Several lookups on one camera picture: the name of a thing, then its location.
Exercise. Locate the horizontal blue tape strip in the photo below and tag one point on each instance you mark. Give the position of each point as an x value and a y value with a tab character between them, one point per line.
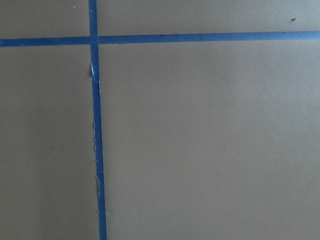
160	38

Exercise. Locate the vertical blue tape strip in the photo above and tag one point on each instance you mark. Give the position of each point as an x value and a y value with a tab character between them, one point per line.
97	120

